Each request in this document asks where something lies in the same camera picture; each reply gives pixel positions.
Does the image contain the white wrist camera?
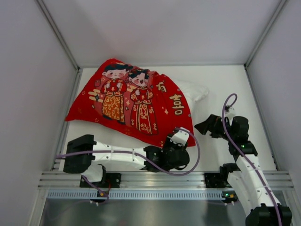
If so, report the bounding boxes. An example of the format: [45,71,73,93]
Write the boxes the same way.
[170,128,190,146]
[224,105,236,120]

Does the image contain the aluminium frame post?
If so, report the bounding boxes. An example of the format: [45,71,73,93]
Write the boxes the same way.
[35,0,80,71]
[244,0,289,70]

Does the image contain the slotted grey cable duct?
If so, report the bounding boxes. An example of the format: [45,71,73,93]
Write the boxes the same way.
[47,189,237,202]

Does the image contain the left aluminium frame post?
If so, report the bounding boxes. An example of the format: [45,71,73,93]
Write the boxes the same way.
[35,0,80,71]

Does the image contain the right aluminium frame post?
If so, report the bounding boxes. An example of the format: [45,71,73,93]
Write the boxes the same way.
[244,0,289,70]

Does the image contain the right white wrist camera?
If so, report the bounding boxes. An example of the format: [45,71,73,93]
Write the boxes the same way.
[224,105,236,120]

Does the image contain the red printed pillowcase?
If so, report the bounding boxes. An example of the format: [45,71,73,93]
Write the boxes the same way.
[65,58,193,146]

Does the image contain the aluminium mounting rail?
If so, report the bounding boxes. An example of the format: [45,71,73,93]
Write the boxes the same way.
[38,171,294,190]

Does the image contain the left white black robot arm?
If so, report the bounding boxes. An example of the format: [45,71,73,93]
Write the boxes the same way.
[63,131,190,183]

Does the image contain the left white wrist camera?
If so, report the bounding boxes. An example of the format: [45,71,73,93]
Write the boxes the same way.
[170,128,190,146]

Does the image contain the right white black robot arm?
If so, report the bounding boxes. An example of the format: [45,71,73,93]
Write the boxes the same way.
[194,114,292,226]

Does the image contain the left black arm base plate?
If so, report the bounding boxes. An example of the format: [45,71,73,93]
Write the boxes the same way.
[79,173,121,188]

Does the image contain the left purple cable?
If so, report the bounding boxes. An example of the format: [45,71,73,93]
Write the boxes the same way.
[55,127,201,205]

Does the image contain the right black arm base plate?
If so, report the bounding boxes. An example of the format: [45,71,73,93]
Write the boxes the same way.
[204,173,231,188]

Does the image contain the white pillow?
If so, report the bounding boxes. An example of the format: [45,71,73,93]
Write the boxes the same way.
[174,79,209,102]

